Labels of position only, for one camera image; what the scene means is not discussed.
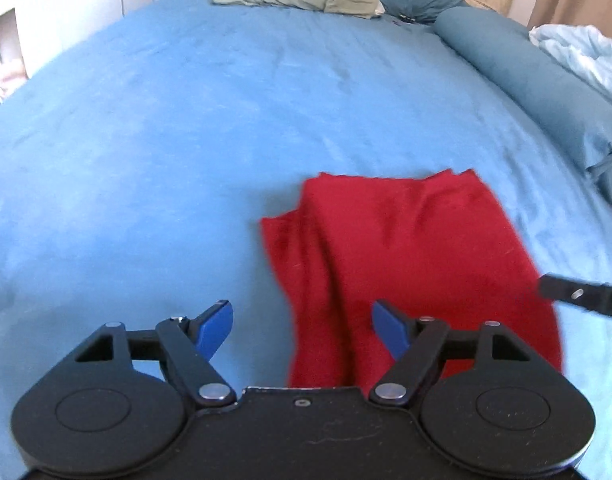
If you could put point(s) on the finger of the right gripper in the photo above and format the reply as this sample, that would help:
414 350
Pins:
592 297

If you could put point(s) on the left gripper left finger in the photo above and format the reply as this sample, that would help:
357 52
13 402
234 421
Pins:
121 398

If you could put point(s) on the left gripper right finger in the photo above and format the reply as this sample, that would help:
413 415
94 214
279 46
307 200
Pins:
483 398

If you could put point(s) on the red garment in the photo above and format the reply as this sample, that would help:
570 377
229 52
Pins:
439 246

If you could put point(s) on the teal bolster duvet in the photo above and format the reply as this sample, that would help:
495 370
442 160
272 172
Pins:
573 115

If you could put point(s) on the blue bed sheet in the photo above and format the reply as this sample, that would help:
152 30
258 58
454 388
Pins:
135 167

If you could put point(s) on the light blue blanket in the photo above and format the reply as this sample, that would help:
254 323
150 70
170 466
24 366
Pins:
583 50

